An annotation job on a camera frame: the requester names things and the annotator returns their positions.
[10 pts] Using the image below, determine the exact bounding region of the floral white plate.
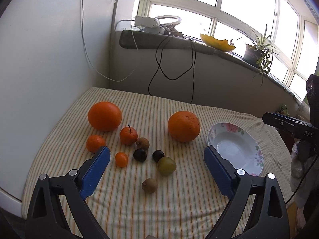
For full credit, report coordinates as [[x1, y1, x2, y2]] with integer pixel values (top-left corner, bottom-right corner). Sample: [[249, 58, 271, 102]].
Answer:
[[207, 122, 264, 176]]

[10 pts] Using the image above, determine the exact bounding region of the green plum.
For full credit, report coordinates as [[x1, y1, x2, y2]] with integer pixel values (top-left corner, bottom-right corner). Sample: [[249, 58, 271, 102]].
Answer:
[[157, 157, 177, 176]]

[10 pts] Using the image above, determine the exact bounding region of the black cable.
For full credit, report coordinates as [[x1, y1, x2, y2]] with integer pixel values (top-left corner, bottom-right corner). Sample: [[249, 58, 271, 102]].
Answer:
[[148, 31, 197, 104]]

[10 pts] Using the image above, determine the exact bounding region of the white ring lamp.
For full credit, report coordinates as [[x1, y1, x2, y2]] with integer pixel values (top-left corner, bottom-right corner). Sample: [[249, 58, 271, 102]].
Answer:
[[155, 15, 182, 31]]

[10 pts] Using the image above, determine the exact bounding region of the white power strip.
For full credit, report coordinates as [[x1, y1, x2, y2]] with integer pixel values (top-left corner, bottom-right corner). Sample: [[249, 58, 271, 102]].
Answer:
[[134, 16, 160, 28]]

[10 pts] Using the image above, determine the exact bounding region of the small kumquat orange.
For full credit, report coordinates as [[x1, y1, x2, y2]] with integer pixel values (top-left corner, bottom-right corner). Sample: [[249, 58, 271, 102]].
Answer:
[[115, 152, 129, 168]]

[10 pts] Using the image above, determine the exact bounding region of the black camera box right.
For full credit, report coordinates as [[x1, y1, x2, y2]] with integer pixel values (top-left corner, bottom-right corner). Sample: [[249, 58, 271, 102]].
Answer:
[[306, 74, 319, 128]]

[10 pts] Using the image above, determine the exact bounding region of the dark plum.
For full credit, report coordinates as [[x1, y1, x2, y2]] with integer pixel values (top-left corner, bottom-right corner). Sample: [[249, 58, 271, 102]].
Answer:
[[152, 149, 165, 163], [133, 148, 148, 162]]

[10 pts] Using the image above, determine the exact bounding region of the brown kiwi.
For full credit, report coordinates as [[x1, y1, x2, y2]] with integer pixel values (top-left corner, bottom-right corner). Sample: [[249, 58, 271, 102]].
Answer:
[[141, 178, 158, 194], [136, 138, 150, 151]]

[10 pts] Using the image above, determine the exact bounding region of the white cable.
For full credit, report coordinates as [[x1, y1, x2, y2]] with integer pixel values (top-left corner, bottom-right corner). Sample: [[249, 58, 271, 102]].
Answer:
[[81, 0, 139, 83]]

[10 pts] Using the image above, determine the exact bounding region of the brown kiwi front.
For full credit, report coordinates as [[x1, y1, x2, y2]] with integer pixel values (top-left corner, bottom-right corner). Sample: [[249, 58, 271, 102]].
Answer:
[[141, 178, 158, 194]]

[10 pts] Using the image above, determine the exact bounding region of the large orange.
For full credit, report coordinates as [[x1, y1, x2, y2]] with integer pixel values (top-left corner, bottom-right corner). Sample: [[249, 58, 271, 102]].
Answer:
[[88, 101, 122, 132], [168, 111, 201, 142]]

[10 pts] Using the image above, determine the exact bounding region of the mandarin with stem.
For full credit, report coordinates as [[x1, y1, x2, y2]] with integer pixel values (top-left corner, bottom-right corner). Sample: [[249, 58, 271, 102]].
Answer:
[[119, 125, 138, 146]]

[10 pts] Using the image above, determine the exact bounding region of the striped table cloth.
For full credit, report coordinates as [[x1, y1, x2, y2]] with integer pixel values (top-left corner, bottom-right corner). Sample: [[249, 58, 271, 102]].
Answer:
[[22, 88, 292, 238]]

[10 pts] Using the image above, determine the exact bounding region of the medium mandarin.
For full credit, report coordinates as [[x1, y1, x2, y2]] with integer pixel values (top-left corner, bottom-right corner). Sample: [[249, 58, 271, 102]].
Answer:
[[86, 135, 106, 153]]

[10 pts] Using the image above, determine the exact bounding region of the potted spider plant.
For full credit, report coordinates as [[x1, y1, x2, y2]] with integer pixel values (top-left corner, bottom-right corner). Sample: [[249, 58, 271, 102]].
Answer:
[[244, 24, 279, 86]]

